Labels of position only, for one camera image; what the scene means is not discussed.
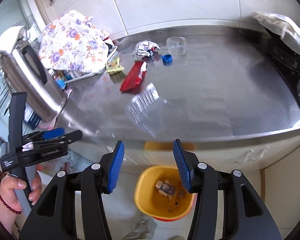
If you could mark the silver foil wrapper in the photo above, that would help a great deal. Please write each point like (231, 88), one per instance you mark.
(145, 48)

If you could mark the person's left hand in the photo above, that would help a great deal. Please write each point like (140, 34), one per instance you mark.
(10, 206)

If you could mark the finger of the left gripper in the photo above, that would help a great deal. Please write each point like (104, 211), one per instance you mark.
(44, 135)
(55, 143)

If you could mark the yellow-green snack packet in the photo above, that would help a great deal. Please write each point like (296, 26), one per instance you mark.
(113, 66)

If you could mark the blue-label small bottle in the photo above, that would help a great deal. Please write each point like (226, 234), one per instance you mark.
(60, 82)

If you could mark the black gas stove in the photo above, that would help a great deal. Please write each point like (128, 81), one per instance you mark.
(286, 62)

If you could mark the clear plastic bottle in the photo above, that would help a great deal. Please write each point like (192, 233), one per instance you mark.
(176, 45)

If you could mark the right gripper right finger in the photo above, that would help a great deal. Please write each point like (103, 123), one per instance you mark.
(245, 214)

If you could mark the stainless steel pot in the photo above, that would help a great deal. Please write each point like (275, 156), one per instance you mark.
(26, 73)

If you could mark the yellow plastic trash bin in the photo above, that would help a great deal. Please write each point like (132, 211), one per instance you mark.
(159, 193)

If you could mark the white cloth on wok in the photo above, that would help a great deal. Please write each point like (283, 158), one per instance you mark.
(280, 25)

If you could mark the floral cloth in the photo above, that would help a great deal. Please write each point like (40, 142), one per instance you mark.
(69, 38)

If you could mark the blue bottle cap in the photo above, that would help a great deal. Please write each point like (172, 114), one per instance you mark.
(167, 59)

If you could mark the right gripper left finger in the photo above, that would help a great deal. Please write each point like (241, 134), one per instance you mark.
(53, 216)

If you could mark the person's grey trouser leg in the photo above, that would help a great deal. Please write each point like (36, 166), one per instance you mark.
(144, 230)

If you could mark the red foil snack bag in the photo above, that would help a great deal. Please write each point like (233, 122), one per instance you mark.
(135, 77)

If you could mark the white storage tray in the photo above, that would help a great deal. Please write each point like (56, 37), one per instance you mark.
(92, 65)

